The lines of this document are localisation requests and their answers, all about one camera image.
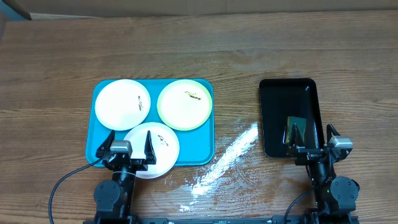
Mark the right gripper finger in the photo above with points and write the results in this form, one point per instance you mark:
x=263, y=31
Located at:
x=332, y=135
x=294, y=143

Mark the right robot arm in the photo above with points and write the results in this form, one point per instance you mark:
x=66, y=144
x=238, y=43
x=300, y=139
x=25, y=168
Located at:
x=335, y=196

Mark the yellow green sponge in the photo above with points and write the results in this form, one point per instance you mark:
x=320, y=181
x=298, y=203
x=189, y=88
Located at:
x=301, y=126

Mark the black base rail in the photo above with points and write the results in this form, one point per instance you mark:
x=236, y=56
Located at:
x=277, y=219

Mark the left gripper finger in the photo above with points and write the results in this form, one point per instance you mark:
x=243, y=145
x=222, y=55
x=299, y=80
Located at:
x=149, y=150
x=105, y=146

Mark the white plate upper left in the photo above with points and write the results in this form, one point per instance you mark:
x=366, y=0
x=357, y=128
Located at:
x=122, y=104

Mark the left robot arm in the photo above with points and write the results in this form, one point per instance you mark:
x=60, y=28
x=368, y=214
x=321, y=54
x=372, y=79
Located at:
x=114, y=197

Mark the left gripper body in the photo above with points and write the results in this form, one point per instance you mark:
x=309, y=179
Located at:
x=138, y=165

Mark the black rectangular tray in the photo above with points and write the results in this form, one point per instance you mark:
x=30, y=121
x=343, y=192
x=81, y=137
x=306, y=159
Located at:
x=283, y=97

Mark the yellow-green plate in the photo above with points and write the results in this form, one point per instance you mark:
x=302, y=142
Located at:
x=184, y=104

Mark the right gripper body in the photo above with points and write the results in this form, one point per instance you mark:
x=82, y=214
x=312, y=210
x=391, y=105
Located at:
x=308, y=155

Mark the white plate with stain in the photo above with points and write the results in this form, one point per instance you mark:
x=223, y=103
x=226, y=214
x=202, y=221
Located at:
x=165, y=143

